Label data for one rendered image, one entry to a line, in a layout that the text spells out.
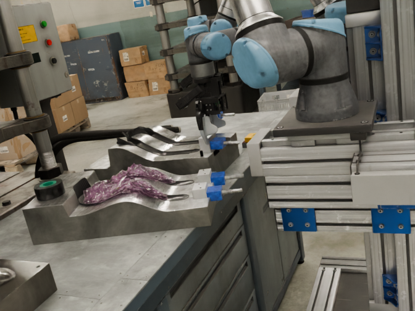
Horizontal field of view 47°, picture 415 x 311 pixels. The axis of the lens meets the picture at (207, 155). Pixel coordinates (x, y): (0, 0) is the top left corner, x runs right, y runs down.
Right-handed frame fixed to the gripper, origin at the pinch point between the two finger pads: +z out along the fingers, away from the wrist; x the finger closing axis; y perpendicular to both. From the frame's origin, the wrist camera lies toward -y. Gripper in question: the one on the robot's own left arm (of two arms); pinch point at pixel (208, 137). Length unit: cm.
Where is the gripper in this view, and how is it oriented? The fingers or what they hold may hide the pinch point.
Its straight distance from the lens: 156.2
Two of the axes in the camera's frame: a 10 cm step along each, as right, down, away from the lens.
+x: 3.9, -3.6, 8.5
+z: 1.7, 9.3, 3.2
